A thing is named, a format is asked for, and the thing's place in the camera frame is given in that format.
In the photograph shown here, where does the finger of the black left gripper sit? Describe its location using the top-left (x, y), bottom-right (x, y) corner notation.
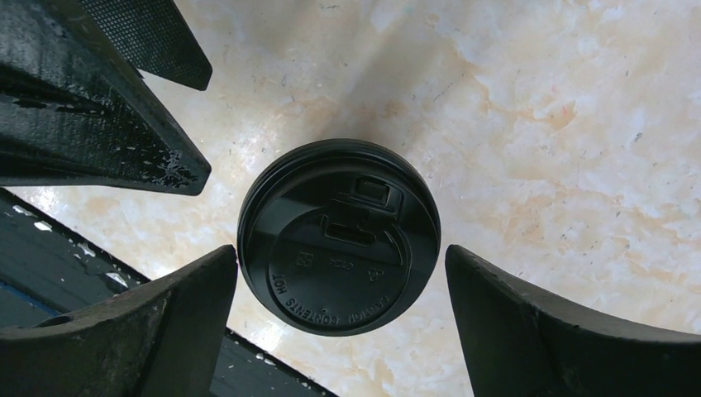
top-left (80, 0), bottom-right (212, 91)
top-left (1, 1), bottom-right (211, 196)

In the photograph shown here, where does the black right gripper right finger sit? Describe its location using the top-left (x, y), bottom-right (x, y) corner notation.
top-left (445, 245), bottom-right (700, 396)

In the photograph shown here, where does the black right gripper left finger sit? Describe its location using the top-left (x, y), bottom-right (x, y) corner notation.
top-left (1, 245), bottom-right (237, 396)

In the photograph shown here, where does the black coffee cup lid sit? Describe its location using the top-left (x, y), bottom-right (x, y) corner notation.
top-left (236, 138), bottom-right (441, 337)

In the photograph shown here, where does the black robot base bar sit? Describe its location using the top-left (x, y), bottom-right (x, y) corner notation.
top-left (0, 188), bottom-right (341, 397)

